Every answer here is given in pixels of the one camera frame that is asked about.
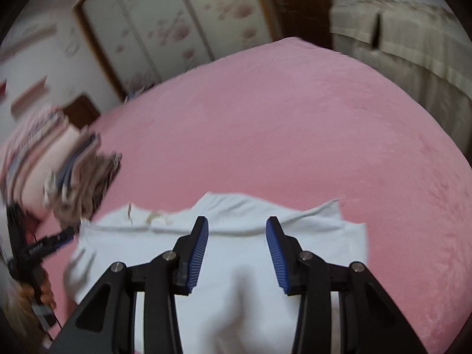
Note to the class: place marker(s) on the pink wall shelf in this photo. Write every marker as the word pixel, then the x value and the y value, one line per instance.
pixel 29 96

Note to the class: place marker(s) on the floral sliding door wardrobe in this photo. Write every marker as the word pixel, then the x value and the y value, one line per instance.
pixel 166 25

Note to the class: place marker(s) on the pink bed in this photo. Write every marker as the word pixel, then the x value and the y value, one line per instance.
pixel 295 118

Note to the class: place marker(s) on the dark wooden headboard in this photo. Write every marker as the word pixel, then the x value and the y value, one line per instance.
pixel 81 112

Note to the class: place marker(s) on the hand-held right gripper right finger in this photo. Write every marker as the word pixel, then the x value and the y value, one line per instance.
pixel 276 254

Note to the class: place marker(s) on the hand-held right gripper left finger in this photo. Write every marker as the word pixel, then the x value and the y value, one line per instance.
pixel 197 254

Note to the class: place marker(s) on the small dark item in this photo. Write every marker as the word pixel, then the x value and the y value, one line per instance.
pixel 133 95

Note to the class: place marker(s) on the beige folded garment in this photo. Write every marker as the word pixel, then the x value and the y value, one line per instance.
pixel 73 199

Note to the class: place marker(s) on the dark brown folded garment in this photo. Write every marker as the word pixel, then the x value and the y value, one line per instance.
pixel 110 169

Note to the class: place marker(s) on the brown wooden door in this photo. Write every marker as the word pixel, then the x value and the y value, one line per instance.
pixel 295 3

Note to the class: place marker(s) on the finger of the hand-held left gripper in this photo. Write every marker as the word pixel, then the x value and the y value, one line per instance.
pixel 15 228
pixel 55 241

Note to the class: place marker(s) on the beige lace covered furniture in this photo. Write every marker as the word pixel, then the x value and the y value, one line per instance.
pixel 413 51

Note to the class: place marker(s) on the white printed sweatshirt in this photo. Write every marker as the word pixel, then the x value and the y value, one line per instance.
pixel 324 236

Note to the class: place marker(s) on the pink striped folded quilt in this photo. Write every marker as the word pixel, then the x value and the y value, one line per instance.
pixel 25 155

